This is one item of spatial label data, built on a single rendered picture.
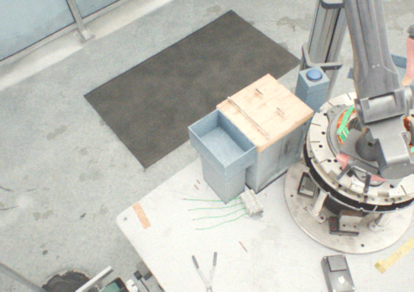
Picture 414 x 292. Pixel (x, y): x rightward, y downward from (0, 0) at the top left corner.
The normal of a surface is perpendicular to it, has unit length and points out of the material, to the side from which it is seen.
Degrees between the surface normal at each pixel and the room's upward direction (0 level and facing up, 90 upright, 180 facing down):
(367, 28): 73
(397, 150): 21
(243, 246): 0
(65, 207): 0
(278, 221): 0
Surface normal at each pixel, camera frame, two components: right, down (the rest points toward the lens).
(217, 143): -0.06, -0.57
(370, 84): -0.09, 0.63
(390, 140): -0.39, -0.44
